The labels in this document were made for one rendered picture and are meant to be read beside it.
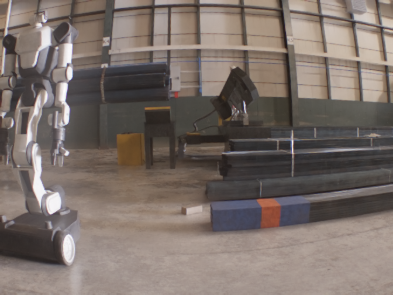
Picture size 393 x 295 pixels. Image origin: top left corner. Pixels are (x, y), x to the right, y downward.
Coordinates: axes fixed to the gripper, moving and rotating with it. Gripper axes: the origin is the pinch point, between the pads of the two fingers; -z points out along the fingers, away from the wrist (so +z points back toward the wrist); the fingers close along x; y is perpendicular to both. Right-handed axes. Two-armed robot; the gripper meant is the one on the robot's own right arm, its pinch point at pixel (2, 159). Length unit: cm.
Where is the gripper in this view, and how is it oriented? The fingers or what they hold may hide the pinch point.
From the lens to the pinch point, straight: 201.7
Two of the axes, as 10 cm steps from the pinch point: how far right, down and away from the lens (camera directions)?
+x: -0.1, -1.4, -9.9
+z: -0.2, -9.9, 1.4
